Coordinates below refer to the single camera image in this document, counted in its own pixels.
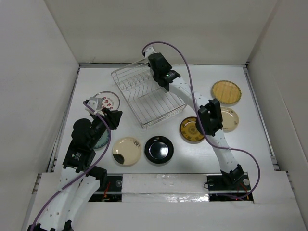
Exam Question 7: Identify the cream plate with black patch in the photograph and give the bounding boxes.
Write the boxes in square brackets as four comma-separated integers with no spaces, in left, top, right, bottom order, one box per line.
[112,137,141,166]

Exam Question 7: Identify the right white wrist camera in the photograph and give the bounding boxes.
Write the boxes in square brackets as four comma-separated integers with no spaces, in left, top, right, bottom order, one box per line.
[142,45,156,59]

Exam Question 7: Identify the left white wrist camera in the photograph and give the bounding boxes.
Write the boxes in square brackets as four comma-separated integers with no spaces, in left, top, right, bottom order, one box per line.
[87,97,103,115]

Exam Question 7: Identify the white plate with red characters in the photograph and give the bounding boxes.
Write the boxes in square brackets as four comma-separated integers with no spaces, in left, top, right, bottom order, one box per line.
[94,91,120,110]

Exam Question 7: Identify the wire dish rack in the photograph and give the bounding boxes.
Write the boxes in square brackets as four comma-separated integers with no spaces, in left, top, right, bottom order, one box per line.
[111,58,186,129]

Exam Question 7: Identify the purple cable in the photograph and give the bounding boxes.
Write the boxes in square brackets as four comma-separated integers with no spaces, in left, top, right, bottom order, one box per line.
[28,100,112,231]
[141,41,262,201]

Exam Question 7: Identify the blue green patterned plate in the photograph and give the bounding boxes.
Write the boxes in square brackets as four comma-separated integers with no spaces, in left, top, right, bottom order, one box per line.
[94,130,110,149]

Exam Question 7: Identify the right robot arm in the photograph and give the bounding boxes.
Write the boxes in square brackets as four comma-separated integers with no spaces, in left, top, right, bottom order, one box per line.
[146,52,244,191]

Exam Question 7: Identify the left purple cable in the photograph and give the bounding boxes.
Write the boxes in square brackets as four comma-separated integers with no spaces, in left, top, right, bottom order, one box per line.
[28,100,112,231]

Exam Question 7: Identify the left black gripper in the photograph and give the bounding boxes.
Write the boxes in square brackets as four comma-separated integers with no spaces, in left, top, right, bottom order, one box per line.
[89,107,122,147]

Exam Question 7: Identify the glossy black plate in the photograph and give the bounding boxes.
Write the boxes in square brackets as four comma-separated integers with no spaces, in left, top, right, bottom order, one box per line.
[144,136,174,165]

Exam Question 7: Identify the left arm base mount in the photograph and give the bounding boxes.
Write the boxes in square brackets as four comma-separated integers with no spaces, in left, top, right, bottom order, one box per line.
[89,174,123,202]

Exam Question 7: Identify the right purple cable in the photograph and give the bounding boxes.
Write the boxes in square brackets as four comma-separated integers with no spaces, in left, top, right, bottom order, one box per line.
[141,41,262,201]

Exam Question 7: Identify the bamboo pattern round plate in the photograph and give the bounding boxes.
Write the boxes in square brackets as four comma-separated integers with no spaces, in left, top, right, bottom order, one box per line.
[211,80,242,104]

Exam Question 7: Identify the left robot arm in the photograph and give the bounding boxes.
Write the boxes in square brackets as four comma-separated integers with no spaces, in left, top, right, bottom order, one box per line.
[28,108,123,231]

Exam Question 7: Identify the yellow brown patterned plate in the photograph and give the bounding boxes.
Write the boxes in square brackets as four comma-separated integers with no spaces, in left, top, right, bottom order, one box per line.
[180,116,204,142]

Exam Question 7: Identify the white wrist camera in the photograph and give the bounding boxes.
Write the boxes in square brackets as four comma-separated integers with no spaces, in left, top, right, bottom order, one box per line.
[142,45,156,59]
[87,97,103,115]

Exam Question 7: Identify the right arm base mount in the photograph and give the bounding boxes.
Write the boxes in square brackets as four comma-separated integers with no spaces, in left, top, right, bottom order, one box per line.
[203,174,253,202]

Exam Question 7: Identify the cream plate with brown flowers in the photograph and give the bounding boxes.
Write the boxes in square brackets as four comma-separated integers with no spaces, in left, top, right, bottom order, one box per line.
[221,106,239,132]

